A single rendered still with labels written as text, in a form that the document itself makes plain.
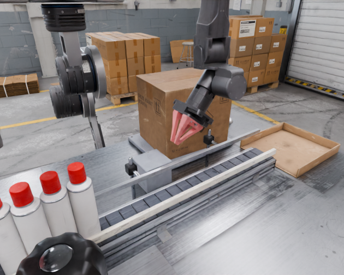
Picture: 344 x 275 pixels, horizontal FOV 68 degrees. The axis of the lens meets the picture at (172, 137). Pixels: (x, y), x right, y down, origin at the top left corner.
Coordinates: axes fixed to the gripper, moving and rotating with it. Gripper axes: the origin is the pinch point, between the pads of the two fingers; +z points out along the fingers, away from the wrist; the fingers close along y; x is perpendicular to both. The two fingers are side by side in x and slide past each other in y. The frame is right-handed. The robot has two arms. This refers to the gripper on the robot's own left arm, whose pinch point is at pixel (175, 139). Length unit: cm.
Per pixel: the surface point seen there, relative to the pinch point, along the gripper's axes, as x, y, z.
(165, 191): 11.0, -4.1, 15.2
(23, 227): -24.4, 2.4, 28.0
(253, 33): 223, -211, -180
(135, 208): 3.0, -2.8, 21.9
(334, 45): 323, -147, -237
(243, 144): 49, -14, -12
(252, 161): 32.1, 3.1, -6.3
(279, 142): 62, -8, -21
